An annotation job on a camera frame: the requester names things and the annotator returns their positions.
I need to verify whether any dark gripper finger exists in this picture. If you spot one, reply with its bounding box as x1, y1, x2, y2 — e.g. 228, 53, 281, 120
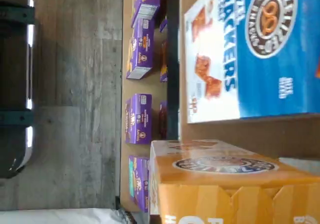
124, 211, 151, 224

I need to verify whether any yellow white pretzel cracker box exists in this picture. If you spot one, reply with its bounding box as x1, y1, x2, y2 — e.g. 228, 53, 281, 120
149, 139, 320, 224

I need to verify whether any purple and teal snack box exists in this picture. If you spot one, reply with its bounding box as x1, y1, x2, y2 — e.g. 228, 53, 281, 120
128, 155, 151, 213

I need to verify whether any blue white pretzel cracker box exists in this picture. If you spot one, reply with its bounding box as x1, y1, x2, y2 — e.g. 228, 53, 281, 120
183, 0, 320, 124

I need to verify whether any black shelf rail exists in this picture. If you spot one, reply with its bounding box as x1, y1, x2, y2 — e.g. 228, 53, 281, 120
165, 0, 181, 142

